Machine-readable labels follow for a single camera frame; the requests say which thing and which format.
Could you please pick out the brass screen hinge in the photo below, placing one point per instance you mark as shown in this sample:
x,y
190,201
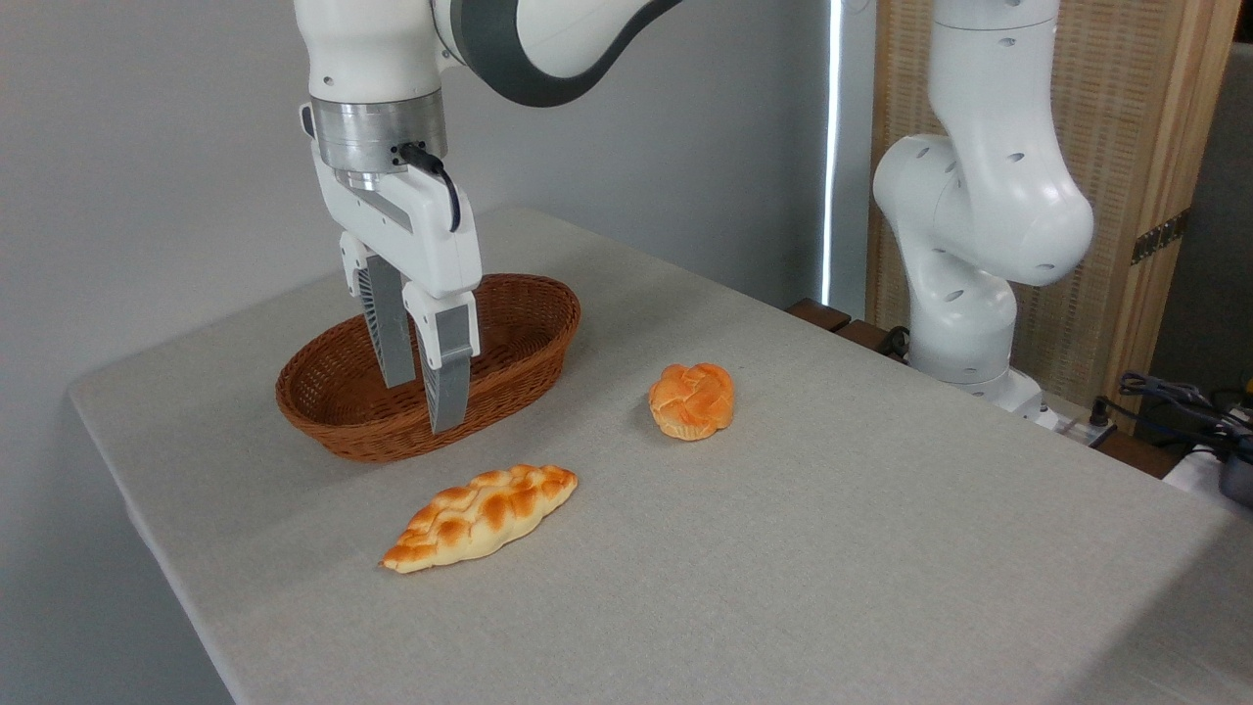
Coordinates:
x,y
1160,237

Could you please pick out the grey tablecloth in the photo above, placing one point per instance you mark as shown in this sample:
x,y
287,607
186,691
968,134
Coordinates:
x,y
744,548

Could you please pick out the brown oval wicker basket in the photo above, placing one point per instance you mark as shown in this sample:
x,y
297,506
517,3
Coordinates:
x,y
519,333

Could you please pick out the wooden rattan folding screen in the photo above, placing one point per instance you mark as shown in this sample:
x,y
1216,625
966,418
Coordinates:
x,y
1111,98

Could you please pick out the dark brown wooden bench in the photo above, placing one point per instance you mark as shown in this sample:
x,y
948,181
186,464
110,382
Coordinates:
x,y
842,323

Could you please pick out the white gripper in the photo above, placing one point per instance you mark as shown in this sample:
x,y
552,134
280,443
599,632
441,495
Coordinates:
x,y
436,240

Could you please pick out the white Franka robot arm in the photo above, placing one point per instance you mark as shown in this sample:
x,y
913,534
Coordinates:
x,y
984,196

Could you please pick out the long braided bread loaf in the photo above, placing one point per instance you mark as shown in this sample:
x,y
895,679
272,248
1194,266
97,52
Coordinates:
x,y
480,514

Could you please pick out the round knotted bread roll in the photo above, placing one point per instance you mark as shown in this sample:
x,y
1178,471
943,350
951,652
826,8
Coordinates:
x,y
691,399

